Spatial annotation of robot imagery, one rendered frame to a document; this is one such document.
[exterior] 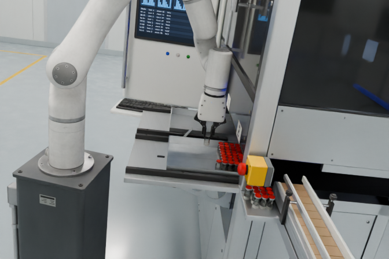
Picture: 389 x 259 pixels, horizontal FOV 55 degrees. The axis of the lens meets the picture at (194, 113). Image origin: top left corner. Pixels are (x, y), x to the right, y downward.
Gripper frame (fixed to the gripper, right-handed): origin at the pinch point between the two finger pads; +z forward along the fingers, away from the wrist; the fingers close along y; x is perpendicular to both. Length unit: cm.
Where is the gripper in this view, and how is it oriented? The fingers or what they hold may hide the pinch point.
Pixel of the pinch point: (208, 131)
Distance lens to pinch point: 142.0
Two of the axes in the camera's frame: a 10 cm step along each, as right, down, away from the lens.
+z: -1.3, 9.3, 3.5
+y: 9.9, 1.1, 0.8
